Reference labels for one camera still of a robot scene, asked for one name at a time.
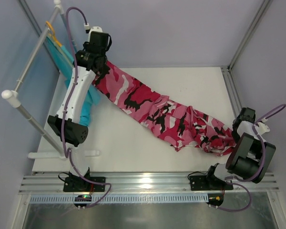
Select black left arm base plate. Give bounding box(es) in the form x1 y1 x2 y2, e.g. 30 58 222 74
58 173 105 192

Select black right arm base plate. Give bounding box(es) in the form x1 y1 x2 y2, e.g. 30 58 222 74
188 174 234 191

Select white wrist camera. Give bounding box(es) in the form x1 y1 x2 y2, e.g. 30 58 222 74
255 118 270 135
84 23 103 42

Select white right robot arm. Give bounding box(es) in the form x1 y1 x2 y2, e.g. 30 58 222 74
206 107 276 190

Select orange plastic hanger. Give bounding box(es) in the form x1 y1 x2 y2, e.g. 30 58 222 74
45 21 62 47

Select aluminium frame rail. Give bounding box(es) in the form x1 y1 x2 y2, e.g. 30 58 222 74
18 172 279 195

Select clear green hanger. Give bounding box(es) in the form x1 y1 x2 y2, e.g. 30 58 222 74
47 33 74 67

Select white clothes rack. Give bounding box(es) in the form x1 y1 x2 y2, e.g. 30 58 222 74
1 0 101 160

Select grey slotted cable duct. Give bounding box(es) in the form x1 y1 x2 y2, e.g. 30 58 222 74
29 193 209 204

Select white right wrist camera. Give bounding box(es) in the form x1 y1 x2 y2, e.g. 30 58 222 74
255 118 270 135

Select turquoise t-shirt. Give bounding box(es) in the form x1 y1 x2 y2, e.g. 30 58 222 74
46 40 101 126

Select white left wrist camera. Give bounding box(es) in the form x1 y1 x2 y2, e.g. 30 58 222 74
84 23 103 42

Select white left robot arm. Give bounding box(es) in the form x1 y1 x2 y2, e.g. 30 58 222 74
47 26 112 181

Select pink camouflage trousers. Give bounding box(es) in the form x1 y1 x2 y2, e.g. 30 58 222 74
92 62 236 156

